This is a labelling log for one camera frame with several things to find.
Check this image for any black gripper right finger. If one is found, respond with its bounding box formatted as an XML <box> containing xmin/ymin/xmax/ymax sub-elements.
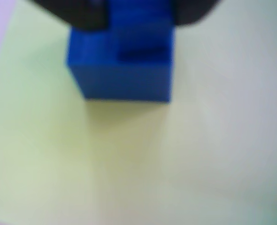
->
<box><xmin>173</xmin><ymin>0</ymin><xmax>223</xmax><ymax>27</ymax></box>

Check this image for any tiny blue cube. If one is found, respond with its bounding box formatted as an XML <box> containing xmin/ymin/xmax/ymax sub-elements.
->
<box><xmin>106</xmin><ymin>0</ymin><xmax>174</xmax><ymax>63</ymax></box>

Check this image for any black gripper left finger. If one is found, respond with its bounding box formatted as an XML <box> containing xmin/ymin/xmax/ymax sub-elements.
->
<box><xmin>31</xmin><ymin>0</ymin><xmax>110</xmax><ymax>31</ymax></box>

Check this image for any green paper square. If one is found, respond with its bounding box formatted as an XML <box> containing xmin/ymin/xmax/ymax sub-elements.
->
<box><xmin>0</xmin><ymin>0</ymin><xmax>277</xmax><ymax>225</ymax></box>

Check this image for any small blue cube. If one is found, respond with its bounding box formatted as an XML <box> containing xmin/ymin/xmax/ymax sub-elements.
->
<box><xmin>65</xmin><ymin>23</ymin><xmax>176</xmax><ymax>104</ymax></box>

